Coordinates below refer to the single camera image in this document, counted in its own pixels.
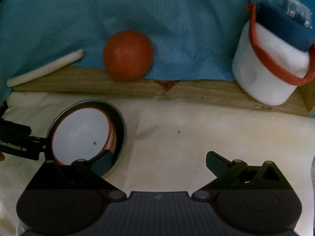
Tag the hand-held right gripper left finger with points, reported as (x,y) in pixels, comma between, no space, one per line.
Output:
(103,163)

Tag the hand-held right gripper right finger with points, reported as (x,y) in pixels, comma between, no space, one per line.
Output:
(214,161)

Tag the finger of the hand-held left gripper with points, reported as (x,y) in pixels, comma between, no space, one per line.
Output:
(19,142)

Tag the large white red-rimmed bowl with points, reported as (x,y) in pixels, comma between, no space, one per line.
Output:
(78,132)

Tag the stainless steel bowl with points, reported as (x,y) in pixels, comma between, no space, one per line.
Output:
(119,125)

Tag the white table cover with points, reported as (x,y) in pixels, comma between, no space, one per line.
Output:
(184,140)

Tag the wooden board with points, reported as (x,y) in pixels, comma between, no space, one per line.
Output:
(196,91)

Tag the white stick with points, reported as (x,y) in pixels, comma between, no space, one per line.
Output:
(44,70)

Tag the white pouch with red trim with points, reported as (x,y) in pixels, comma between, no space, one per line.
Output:
(263,78)

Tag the red ball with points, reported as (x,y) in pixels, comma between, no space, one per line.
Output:
(128,54)

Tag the light blue cloth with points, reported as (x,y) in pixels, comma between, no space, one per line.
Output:
(172,17)

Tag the dark blue item in pouch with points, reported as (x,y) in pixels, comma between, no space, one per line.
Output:
(283,27)

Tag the clear plastic package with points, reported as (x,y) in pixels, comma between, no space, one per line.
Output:
(291,6)

